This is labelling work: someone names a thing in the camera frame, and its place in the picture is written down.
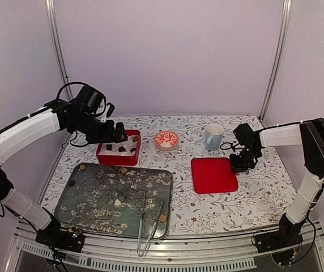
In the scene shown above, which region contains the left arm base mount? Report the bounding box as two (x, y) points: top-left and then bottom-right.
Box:
(35, 224), (85, 253)

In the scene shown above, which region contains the light blue mug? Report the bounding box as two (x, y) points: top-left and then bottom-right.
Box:
(204, 124), (224, 151)

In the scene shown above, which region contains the red chocolate box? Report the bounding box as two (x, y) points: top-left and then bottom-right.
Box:
(96, 130), (141, 166)

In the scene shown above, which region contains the caramel square chocolate right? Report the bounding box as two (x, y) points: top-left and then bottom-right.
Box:
(158, 214), (167, 223)

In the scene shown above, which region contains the red patterned small bowl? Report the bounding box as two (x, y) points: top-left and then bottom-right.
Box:
(154, 131), (180, 150)

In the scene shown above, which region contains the red box lid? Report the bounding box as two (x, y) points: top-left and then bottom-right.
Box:
(191, 158), (238, 194)

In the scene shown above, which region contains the blue floral glass tray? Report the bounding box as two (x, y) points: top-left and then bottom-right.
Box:
(54, 163), (173, 239)

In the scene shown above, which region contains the left aluminium post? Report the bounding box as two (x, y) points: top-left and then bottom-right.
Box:
(44, 0), (74, 100)

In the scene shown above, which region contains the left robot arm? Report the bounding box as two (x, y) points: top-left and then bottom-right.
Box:
(0, 82), (126, 246)

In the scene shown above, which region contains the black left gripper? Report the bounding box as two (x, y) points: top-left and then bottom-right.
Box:
(70, 111), (128, 144)

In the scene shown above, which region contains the white teardrop chocolate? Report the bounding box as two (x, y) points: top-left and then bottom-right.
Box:
(114, 199), (122, 208)

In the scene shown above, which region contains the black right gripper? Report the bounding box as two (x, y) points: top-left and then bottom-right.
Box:
(229, 147), (260, 173)

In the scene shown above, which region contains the aluminium front rail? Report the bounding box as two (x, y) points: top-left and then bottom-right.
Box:
(5, 222), (324, 271)

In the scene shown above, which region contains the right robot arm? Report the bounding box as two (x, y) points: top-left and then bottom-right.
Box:
(229, 118), (324, 247)

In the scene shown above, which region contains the right aluminium post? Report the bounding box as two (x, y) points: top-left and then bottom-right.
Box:
(259, 0), (292, 122)

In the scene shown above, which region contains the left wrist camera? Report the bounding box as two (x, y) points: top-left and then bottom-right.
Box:
(103, 103), (115, 119)

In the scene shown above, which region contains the silver tongs white handle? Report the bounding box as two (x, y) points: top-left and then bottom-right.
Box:
(136, 194), (165, 257)

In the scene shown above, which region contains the white paper cups liner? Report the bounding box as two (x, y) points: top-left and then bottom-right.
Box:
(97, 135), (139, 156)

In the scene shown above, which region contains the aluminium post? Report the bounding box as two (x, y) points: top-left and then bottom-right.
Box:
(259, 0), (292, 122)
(44, 0), (74, 100)

